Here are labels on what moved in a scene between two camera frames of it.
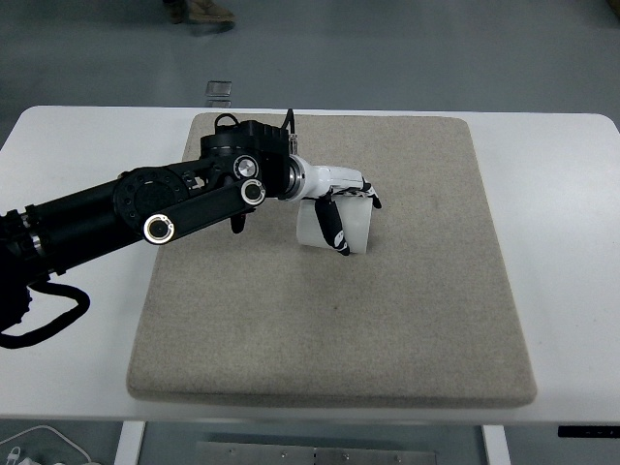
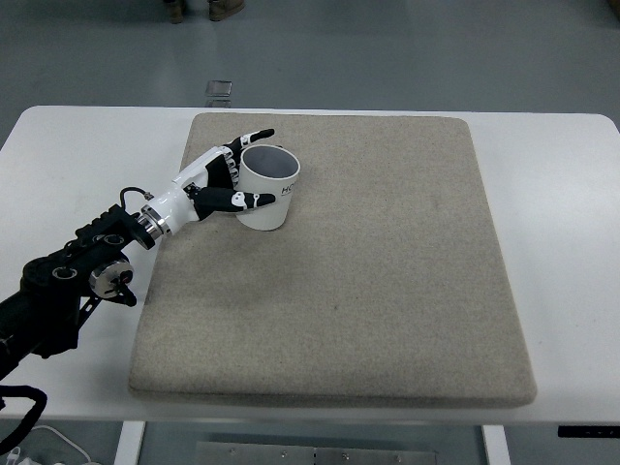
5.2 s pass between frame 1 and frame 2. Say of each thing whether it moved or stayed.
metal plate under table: stayed
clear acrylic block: stayed
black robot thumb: moved
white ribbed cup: moved
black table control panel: stayed
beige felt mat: stayed
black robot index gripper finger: moved
